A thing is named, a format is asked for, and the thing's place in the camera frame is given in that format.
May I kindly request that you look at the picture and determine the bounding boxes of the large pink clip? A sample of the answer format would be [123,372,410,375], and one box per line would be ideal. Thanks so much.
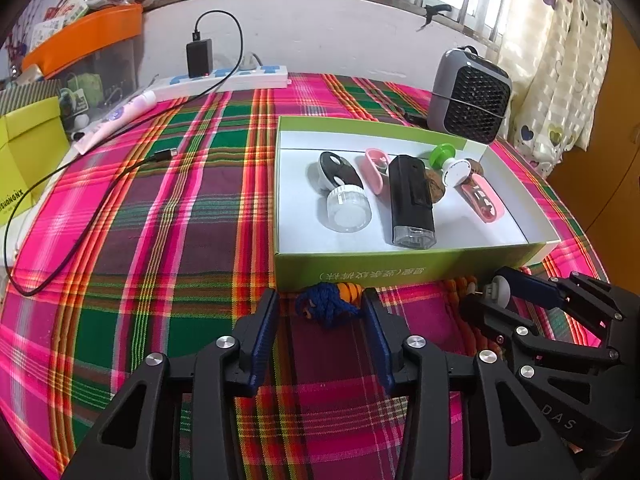
[459,176,506,225]

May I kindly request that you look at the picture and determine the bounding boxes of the small white ball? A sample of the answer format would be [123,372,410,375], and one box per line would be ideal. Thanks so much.
[472,280,512,307]

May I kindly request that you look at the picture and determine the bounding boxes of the striped box lid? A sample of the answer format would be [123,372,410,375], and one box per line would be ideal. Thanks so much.
[0,80,61,118]

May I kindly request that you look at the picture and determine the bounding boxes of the yellow-green shoebox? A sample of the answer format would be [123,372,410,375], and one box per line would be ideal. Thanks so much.
[0,96,71,226]

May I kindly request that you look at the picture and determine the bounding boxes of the pink plaid tablecloth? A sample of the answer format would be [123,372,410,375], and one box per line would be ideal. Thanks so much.
[0,71,616,480]

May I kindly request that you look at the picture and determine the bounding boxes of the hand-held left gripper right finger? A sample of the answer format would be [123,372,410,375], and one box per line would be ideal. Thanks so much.
[361,287,583,480]

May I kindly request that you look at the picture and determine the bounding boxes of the small white plastic jar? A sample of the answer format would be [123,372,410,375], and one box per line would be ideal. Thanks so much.
[325,186,373,233]

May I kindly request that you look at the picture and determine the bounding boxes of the black charging cable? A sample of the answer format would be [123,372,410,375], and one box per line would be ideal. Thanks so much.
[4,10,246,295]

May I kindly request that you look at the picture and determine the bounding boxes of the clear bin with orange lid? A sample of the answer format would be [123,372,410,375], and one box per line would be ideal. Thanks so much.
[20,2,146,111]

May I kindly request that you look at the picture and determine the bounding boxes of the green cardboard box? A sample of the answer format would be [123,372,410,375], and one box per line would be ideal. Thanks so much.
[272,115,562,293]

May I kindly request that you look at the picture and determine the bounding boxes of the small pink clip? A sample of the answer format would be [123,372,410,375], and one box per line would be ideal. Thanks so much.
[364,147,393,195]

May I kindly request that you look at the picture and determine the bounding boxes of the black and white round gadget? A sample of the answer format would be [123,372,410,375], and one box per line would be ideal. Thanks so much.
[317,151,368,196]

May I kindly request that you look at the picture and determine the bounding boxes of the black plastic hook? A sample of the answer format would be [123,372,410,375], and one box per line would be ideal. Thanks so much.
[419,4,451,28]

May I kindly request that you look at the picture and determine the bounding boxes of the green white round container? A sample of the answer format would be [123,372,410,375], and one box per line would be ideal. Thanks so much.
[430,144,476,192]

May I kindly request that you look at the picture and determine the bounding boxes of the grey fan heater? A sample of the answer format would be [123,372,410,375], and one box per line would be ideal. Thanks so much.
[426,47,513,143]

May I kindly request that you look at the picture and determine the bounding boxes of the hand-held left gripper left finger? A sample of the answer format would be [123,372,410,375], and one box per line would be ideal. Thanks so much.
[60,288,281,480]

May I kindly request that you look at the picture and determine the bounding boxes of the cream heart-print curtain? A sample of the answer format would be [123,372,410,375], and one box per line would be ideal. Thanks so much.
[507,0,615,178]

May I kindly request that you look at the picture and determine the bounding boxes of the small green bag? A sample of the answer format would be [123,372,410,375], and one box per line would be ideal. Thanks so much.
[60,72,103,113]

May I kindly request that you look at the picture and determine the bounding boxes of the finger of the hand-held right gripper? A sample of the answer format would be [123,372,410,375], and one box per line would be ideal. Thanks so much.
[460,295,625,381]
[494,266,627,342]

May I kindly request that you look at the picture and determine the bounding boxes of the white power strip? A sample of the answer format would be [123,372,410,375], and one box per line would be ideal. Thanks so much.
[147,64,292,103]

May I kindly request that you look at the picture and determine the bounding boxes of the wooden cabinet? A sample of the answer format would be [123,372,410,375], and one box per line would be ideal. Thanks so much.
[545,10,640,271]

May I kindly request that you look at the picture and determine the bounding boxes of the colourful paper packets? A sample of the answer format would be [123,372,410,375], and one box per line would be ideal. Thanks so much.
[27,0,91,51]

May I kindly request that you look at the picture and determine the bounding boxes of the black charger adapter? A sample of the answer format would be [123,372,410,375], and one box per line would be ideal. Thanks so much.
[186,38,214,79]

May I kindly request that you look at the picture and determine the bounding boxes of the pink electric toothbrush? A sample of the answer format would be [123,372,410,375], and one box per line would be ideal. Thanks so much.
[72,91,158,155]

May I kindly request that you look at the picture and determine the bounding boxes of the black bike light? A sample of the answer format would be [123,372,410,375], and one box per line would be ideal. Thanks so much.
[387,154,437,250]

